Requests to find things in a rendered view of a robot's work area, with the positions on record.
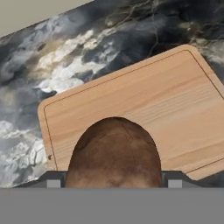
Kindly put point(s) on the brown potato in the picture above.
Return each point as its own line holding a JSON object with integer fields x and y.
{"x": 114, "y": 154}

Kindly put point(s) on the wooden cutting board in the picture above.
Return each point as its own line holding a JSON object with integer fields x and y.
{"x": 140, "y": 96}

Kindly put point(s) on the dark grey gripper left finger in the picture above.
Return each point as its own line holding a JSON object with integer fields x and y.
{"x": 54, "y": 178}

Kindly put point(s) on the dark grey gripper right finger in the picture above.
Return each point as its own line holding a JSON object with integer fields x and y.
{"x": 175, "y": 178}

